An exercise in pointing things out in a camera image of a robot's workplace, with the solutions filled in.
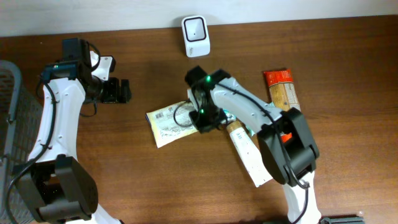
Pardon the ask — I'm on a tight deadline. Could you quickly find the small teal packet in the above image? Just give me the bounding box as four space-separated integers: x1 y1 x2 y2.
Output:
223 110 237 124

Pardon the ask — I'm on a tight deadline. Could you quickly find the yellow snack bag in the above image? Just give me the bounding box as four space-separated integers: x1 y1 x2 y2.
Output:
146 101 198 148

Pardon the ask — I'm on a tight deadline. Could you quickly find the white tube tan cap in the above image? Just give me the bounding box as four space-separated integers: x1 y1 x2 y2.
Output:
226 121 272 187

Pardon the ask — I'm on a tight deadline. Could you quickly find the teal sachet packet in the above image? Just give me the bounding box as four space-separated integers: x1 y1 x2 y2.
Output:
246 125 256 137

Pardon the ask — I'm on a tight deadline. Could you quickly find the orange spaghetti packet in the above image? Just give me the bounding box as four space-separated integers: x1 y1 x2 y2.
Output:
263 68 302 144

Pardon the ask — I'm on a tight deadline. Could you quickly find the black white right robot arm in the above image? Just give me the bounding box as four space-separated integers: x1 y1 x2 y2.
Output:
185 66 322 223

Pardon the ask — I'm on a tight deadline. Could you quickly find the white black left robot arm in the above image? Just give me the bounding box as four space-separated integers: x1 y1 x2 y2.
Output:
1 38 131 223

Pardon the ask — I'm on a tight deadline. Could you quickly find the white barcode scanner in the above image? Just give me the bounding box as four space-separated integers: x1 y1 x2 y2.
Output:
181 16 211 58

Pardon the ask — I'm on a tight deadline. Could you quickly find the grey plastic mesh basket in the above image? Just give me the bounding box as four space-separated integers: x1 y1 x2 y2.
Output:
1 60 42 223

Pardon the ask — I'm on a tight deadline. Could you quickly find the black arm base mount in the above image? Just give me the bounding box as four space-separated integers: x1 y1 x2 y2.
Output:
320 217 365 224

